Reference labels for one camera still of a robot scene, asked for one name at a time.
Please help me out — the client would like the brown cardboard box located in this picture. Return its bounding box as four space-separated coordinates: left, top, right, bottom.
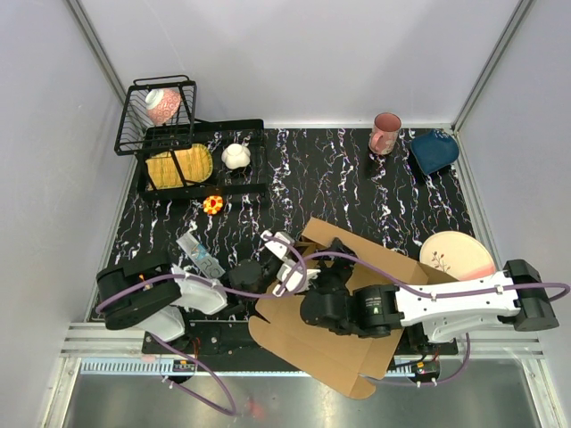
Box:
248 218 456 399

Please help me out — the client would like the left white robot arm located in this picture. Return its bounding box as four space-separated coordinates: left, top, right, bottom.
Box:
96 256 280 353

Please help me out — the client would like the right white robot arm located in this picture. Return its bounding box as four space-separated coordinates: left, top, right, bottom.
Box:
300 238 559 354

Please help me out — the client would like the blue grey carton box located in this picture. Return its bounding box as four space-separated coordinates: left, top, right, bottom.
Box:
177 231 226 279

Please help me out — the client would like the red yellow flower toy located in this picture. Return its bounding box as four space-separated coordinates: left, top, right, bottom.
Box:
203 195 224 216

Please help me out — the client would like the pink cream round plate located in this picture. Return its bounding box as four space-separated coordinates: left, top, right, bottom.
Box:
419 231 496 281

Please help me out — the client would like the yellow woven plate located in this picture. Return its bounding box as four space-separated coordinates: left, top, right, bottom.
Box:
145 144 213 190

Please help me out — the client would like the pink ceramic mug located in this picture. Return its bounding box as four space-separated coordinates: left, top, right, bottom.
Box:
368 112 401 155

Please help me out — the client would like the dark blue dish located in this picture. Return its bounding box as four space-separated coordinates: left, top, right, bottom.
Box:
410 129 459 175

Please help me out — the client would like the pink patterned bowl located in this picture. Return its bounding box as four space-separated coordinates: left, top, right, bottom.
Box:
145 88 181 126

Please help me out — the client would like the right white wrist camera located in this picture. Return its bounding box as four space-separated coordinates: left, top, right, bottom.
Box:
271 262 320 297

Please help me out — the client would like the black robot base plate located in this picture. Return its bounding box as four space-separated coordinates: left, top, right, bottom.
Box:
170 322 459 375

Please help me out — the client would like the black wire dish rack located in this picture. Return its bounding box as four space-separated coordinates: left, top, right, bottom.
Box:
114 75 269 202

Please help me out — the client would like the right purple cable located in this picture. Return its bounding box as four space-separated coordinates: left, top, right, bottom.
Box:
271 251 571 387

